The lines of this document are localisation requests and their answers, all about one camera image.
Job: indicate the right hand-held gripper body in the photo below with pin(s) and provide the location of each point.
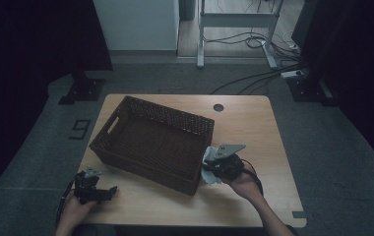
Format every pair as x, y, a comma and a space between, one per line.
227, 164

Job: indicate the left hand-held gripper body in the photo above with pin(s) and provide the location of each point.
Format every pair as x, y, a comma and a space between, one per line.
86, 190

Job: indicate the light blue cloth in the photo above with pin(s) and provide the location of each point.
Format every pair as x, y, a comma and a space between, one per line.
209, 177

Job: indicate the brown wicker basket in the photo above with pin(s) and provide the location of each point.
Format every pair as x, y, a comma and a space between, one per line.
155, 147

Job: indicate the person's left hand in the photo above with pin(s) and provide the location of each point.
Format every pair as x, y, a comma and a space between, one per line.
73, 213

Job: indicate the person's right hand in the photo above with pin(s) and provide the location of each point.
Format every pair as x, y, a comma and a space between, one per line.
244, 187

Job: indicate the black round table grommet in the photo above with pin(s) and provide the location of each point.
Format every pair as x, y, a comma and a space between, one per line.
218, 107

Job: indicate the black tape floor mark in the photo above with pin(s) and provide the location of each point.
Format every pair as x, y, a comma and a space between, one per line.
84, 129

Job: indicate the grey tape strip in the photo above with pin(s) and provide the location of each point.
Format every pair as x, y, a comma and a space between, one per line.
299, 215

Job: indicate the black stand base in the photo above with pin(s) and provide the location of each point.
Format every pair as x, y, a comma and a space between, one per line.
309, 90
83, 90

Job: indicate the white power strip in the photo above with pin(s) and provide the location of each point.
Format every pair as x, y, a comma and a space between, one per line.
291, 74

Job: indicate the white plug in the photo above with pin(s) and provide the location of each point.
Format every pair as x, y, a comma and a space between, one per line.
292, 47

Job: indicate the dark curtain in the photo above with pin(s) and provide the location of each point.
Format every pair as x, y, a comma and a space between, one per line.
355, 65
21, 65

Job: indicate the white cabinet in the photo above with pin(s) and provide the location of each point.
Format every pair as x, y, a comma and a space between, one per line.
139, 24

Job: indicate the white metal stand frame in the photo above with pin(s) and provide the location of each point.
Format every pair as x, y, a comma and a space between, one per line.
237, 19

